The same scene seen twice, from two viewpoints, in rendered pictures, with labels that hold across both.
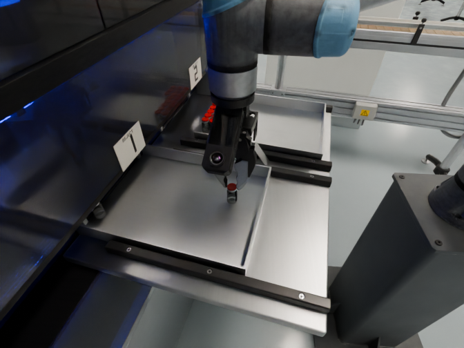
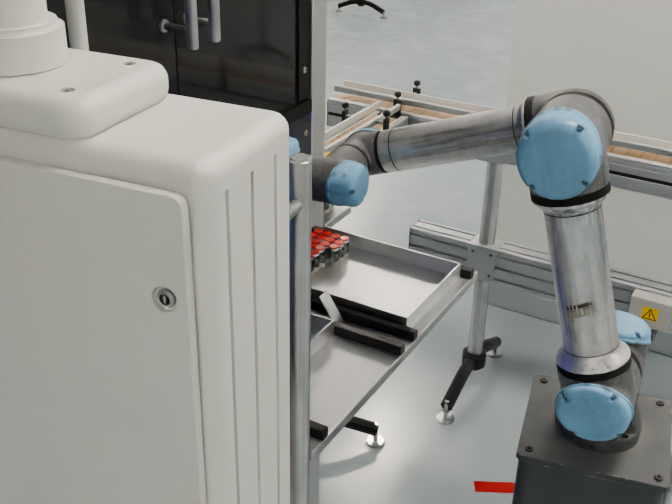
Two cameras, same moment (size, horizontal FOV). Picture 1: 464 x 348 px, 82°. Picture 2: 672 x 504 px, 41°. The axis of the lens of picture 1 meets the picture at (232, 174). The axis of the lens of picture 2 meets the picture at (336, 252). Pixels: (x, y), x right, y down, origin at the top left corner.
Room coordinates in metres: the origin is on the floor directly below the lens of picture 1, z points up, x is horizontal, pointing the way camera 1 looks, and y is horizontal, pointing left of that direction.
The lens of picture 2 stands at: (-0.97, -0.44, 1.83)
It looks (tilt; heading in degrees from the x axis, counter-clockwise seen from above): 28 degrees down; 14
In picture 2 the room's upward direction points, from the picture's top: 1 degrees clockwise
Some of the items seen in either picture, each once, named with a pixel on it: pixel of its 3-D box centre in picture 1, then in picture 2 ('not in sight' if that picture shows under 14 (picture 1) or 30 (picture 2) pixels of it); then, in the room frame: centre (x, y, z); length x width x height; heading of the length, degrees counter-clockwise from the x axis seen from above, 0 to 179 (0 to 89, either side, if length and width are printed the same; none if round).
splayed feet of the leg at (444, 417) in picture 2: not in sight; (472, 368); (1.61, -0.30, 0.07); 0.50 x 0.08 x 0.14; 164
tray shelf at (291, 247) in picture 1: (234, 162); (300, 316); (0.52, -0.01, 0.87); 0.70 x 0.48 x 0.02; 164
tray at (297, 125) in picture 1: (264, 121); (361, 274); (0.67, -0.10, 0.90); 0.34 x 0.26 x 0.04; 74
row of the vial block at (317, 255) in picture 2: not in sight; (317, 258); (0.70, 0.01, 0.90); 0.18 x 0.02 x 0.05; 164
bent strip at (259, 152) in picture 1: (282, 159); (353, 316); (0.49, -0.12, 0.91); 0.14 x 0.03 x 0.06; 75
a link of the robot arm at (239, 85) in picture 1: (230, 77); not in sight; (0.40, 0.00, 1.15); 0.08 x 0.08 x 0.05
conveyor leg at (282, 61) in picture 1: (277, 100); (484, 267); (1.61, -0.30, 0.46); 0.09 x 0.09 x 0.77; 74
